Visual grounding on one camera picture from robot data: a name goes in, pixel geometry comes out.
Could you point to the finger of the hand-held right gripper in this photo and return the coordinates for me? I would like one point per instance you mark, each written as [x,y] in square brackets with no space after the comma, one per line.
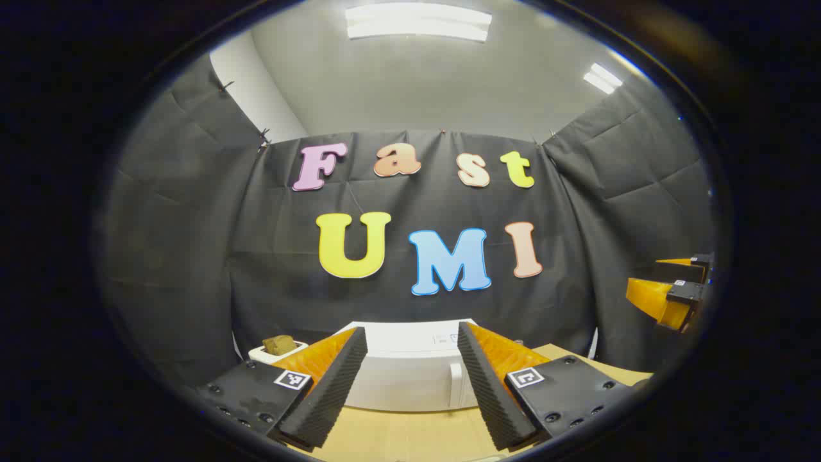
[686,295]
[699,268]

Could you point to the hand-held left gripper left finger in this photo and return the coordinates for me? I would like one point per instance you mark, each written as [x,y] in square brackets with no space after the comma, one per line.
[333,391]

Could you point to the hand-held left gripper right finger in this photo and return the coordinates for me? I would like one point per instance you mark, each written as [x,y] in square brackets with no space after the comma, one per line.
[490,391]

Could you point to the white microwave oven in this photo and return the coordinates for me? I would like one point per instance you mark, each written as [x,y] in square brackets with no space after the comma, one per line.
[404,372]

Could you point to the brown toast slice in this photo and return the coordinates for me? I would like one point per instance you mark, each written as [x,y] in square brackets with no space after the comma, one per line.
[279,345]

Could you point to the white toaster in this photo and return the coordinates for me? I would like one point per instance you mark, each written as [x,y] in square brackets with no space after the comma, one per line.
[260,353]

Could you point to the small ceiling light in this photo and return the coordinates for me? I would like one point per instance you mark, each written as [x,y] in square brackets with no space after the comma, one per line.
[603,78]

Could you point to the long ceiling light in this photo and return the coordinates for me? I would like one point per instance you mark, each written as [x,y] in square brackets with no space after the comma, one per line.
[417,22]

